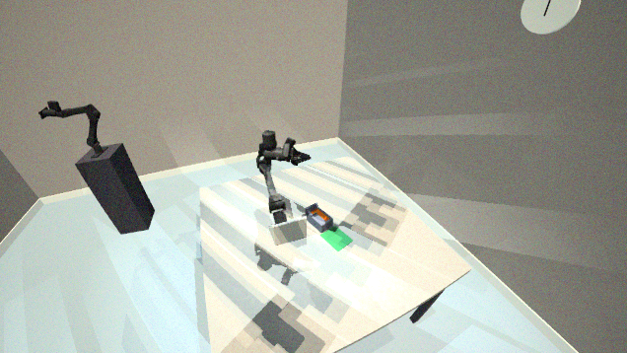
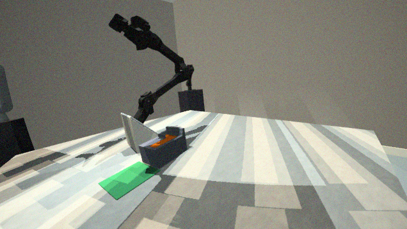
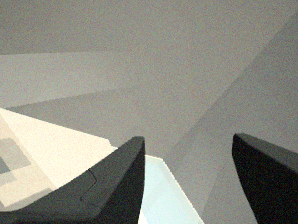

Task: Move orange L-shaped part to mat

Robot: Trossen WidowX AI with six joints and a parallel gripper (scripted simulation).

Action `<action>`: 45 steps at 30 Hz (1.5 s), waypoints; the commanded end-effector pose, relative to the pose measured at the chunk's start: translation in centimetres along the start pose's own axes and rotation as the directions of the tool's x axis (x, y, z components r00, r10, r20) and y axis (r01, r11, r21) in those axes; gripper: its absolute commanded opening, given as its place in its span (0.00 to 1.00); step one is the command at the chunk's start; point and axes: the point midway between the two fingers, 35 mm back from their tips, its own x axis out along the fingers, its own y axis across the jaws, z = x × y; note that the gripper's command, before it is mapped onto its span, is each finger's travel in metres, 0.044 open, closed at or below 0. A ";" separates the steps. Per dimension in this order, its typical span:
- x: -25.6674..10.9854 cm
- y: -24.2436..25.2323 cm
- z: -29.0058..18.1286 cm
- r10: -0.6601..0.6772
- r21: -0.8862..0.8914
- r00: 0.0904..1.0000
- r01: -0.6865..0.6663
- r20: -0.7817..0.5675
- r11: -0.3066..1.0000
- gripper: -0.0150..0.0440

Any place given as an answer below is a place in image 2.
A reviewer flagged orange l-shaped block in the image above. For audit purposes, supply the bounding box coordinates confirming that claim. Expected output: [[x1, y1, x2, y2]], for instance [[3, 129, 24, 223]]
[[150, 134, 178, 148]]

